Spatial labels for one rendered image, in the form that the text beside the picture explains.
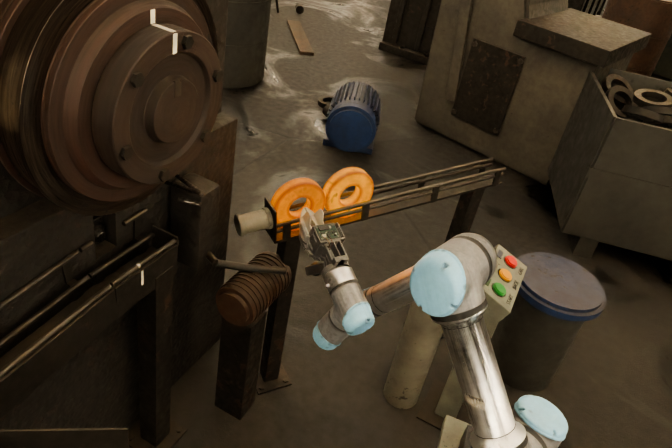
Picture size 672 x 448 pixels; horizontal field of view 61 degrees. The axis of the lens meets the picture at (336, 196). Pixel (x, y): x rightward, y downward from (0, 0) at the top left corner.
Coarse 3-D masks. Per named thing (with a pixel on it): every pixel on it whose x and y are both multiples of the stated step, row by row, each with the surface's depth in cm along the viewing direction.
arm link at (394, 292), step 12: (480, 240) 117; (492, 252) 117; (492, 264) 116; (396, 276) 138; (408, 276) 134; (372, 288) 145; (384, 288) 140; (396, 288) 136; (408, 288) 134; (372, 300) 143; (384, 300) 140; (396, 300) 138; (408, 300) 136; (372, 312) 144; (384, 312) 143
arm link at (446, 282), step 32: (448, 256) 109; (480, 256) 113; (416, 288) 112; (448, 288) 107; (480, 288) 111; (448, 320) 110; (480, 320) 112; (480, 352) 111; (480, 384) 112; (480, 416) 113; (512, 416) 115
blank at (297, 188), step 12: (300, 180) 152; (312, 180) 154; (276, 192) 151; (288, 192) 150; (300, 192) 152; (312, 192) 154; (276, 204) 150; (288, 204) 152; (312, 204) 156; (324, 204) 158; (288, 216) 154
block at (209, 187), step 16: (192, 176) 141; (176, 192) 138; (208, 192) 137; (176, 208) 140; (192, 208) 138; (208, 208) 139; (176, 224) 143; (192, 224) 140; (208, 224) 142; (192, 240) 143; (208, 240) 145; (192, 256) 145
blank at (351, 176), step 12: (348, 168) 158; (360, 168) 161; (336, 180) 156; (348, 180) 157; (360, 180) 160; (372, 180) 162; (324, 192) 158; (336, 192) 158; (360, 192) 162; (372, 192) 164; (336, 204) 160; (348, 204) 163; (348, 216) 165
